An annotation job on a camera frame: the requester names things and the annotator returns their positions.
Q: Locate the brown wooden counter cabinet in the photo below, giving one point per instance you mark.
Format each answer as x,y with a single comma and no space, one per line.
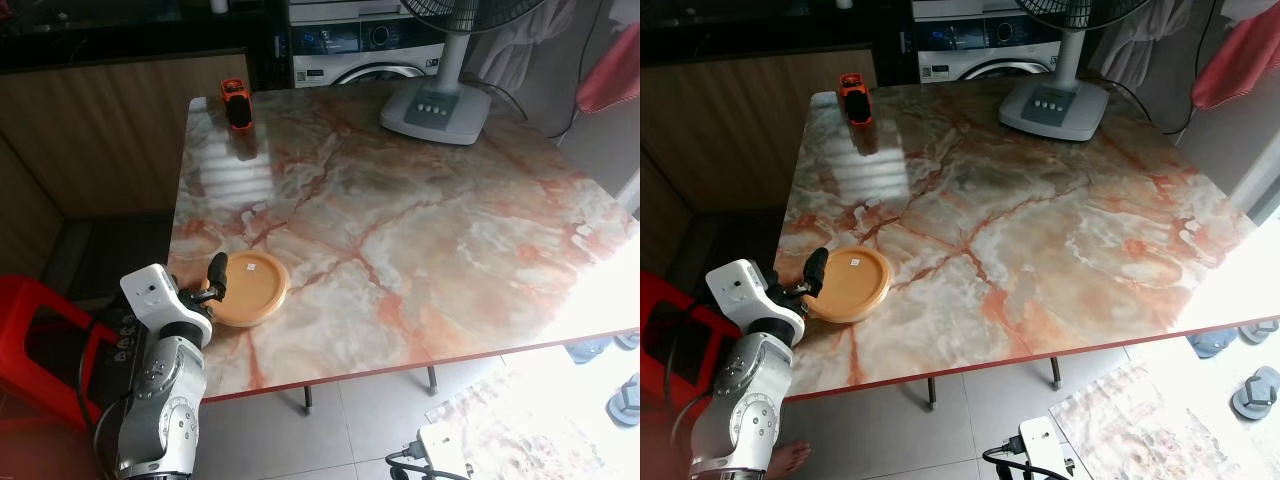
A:
100,130
740,120

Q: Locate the round orange plastic lid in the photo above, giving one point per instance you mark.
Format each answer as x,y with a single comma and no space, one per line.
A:
855,285
252,290

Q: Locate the patterned pink floor mat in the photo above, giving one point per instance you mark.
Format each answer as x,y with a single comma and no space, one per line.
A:
520,430
1130,430

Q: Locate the grey standing fan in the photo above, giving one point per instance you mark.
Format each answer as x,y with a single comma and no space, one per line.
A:
1052,108
435,112

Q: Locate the blue slipper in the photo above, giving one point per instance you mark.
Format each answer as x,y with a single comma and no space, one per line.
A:
628,340
1212,342
1258,330
590,350

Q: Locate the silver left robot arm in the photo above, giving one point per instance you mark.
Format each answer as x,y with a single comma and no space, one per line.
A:
165,400
745,400

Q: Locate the grey hanging clothes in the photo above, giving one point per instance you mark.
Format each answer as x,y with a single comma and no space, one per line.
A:
1130,40
520,45

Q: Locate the red plastic stool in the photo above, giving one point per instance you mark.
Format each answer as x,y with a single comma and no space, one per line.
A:
25,310
660,300

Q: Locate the dark metal table leg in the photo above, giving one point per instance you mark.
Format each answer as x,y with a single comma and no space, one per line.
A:
1055,373
931,392
432,380
307,400

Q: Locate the red hanging cloth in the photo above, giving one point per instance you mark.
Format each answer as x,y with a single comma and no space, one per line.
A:
612,70
1240,55

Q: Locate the bare human foot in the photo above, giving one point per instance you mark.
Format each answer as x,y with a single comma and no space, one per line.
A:
795,458

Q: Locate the orange and black device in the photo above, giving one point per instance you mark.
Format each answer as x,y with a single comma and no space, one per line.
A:
237,105
855,103

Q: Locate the white front-load washing machine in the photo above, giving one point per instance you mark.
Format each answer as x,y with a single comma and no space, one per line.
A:
960,45
340,45

